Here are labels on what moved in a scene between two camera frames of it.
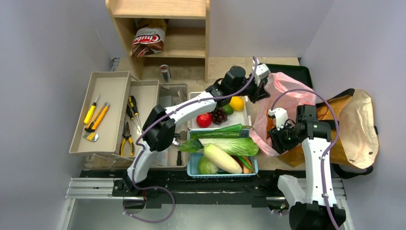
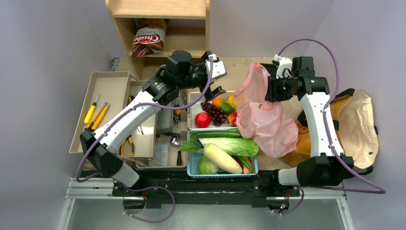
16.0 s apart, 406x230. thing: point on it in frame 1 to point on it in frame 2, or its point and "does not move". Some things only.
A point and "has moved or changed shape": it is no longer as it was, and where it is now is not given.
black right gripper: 278,142 to 272,87
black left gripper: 258,92 to 201,66
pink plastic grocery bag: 285,92 has moved or changed shape
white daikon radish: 225,162 does not move
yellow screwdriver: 91,112 does not move
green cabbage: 205,166 does not move
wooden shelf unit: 186,42 does not move
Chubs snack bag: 149,36 does not move
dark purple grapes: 219,116 does not move
